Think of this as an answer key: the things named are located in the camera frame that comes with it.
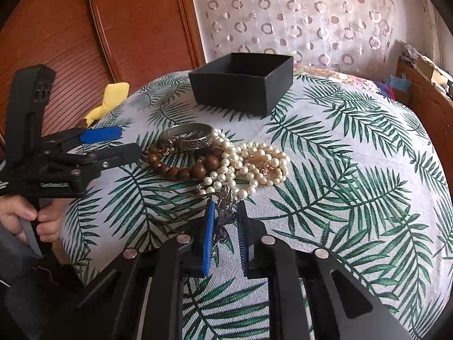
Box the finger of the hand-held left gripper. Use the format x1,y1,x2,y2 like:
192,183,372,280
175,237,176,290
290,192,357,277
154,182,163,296
42,126,123,148
45,143,143,175

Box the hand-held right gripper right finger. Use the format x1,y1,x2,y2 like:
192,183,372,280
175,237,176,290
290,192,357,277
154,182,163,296
236,201,412,340

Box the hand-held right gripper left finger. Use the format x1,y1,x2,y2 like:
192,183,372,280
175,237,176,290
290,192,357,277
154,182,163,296
46,200,217,340

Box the silver filigree bracelet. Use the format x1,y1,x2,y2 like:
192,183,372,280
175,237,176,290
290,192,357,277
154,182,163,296
196,183,238,246

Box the brown wooden bead bracelet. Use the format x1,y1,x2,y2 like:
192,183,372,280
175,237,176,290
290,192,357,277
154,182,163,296
147,143,223,181

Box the engraved silver bangle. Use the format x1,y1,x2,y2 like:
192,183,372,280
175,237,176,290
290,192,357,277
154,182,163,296
161,123,215,154

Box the white pearl necklace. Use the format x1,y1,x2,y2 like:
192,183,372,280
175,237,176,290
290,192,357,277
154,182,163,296
198,129,291,199

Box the black jewelry box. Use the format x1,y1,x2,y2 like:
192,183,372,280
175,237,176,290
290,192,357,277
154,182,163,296
188,52,294,117

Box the person's left hand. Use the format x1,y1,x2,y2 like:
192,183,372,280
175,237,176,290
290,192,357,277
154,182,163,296
0,196,65,244

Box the yellow plush toy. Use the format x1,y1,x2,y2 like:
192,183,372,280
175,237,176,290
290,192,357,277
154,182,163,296
84,82,130,128

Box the brown wooden wardrobe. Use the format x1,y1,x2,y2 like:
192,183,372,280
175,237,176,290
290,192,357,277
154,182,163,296
0,0,206,151

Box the person's grey trousers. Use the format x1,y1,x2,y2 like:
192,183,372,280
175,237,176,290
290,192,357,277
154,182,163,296
0,220,89,340

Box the floral bedspread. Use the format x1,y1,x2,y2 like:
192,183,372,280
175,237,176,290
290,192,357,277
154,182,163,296
293,64,392,97

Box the blue paper bag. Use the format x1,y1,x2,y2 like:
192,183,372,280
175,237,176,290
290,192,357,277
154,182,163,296
384,74,412,99

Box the sheer circle pattern curtain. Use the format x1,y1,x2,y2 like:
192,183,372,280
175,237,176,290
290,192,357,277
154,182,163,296
187,0,431,74

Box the brown wooden sideboard cabinet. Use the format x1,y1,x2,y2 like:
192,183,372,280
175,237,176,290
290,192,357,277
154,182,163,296
394,58,453,144

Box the cardboard box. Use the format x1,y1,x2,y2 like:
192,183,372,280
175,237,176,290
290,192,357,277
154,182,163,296
399,40,453,94

